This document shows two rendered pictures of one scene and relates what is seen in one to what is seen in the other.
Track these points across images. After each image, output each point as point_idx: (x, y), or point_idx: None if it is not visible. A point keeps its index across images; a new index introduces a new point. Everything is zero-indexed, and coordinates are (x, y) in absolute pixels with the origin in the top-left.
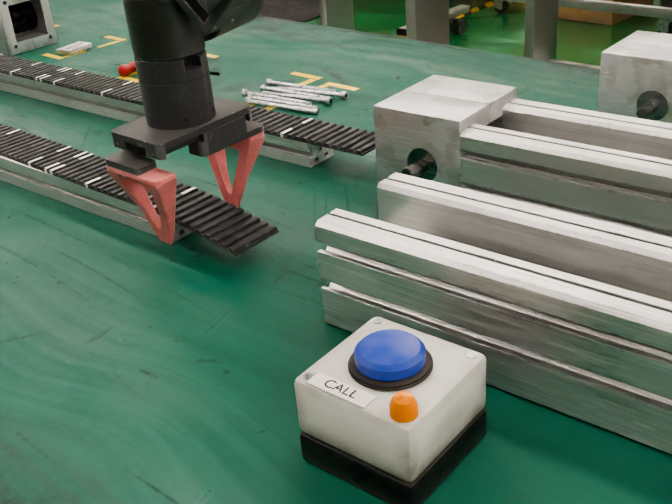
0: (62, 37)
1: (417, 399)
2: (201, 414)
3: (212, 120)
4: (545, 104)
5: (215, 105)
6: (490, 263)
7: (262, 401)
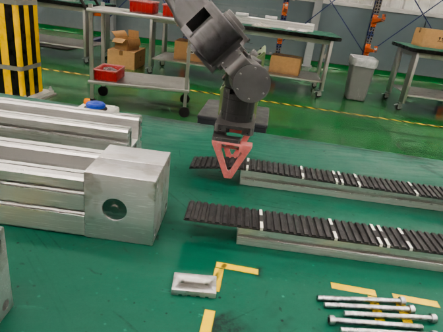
0: None
1: (85, 105)
2: (155, 136)
3: (219, 116)
4: (60, 173)
5: (232, 122)
6: (72, 107)
7: (141, 139)
